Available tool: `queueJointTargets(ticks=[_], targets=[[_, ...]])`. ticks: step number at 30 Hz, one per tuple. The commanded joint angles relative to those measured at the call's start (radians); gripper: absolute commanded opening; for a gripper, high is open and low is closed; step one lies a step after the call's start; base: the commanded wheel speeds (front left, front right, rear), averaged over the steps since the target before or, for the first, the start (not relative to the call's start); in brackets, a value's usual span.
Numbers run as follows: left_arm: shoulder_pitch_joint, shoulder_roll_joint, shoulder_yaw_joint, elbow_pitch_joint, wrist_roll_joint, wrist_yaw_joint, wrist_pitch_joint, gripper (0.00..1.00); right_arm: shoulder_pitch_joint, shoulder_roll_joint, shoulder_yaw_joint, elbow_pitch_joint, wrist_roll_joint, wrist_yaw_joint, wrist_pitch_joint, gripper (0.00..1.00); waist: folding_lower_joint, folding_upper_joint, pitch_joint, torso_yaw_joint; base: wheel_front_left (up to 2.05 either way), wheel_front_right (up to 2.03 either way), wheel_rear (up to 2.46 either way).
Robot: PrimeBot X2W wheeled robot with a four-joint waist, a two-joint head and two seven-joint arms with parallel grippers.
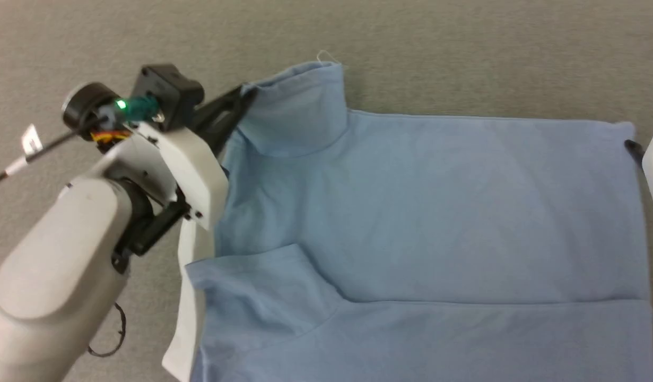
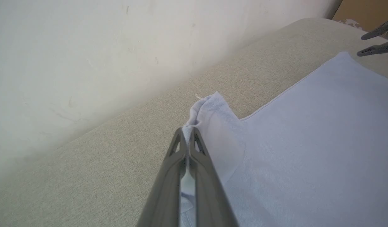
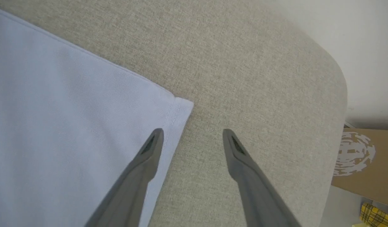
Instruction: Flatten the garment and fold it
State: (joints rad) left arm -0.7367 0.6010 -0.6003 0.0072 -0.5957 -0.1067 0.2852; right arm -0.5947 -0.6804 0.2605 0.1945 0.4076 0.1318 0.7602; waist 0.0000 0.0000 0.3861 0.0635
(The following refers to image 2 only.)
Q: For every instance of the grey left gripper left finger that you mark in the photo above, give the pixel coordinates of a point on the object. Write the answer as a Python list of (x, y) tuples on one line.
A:
[(167, 192)]

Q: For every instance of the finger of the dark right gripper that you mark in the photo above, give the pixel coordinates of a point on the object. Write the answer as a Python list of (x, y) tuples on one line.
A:
[(379, 49), (381, 29)]

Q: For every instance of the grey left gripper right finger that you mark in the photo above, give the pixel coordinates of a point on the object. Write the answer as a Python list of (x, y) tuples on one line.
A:
[(209, 195)]

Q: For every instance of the light blue polo shirt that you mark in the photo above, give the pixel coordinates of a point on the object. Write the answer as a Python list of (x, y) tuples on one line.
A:
[(307, 151)]

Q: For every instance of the brown cardboard panel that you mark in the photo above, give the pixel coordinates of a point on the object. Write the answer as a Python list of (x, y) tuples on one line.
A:
[(367, 12)]

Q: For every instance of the grey fabric sofa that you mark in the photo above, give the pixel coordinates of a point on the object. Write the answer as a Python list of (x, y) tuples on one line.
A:
[(118, 148)]

